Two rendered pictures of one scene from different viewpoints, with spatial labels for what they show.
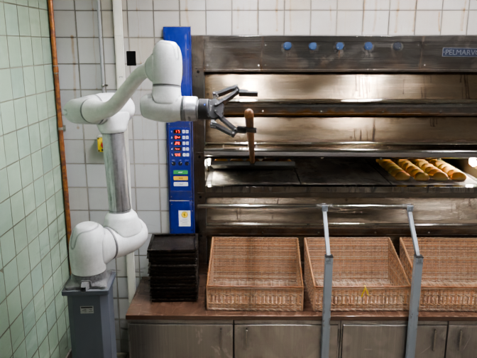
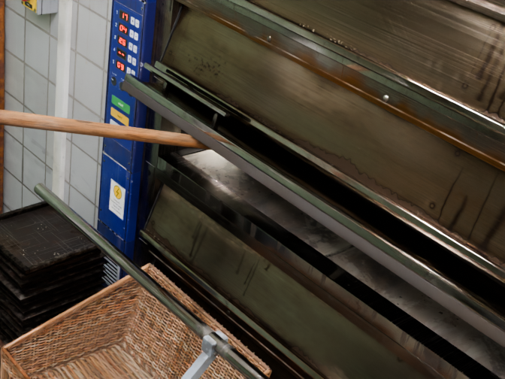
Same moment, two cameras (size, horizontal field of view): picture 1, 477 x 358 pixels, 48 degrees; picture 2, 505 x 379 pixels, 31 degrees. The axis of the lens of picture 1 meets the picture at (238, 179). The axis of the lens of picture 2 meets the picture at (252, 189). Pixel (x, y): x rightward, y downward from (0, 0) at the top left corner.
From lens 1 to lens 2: 2.44 m
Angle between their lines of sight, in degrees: 43
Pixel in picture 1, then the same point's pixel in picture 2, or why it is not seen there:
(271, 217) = (243, 291)
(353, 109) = (463, 128)
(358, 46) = not seen: outside the picture
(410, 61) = not seen: outside the picture
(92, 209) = (27, 107)
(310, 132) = (349, 140)
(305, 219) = (297, 343)
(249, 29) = not seen: outside the picture
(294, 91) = (333, 16)
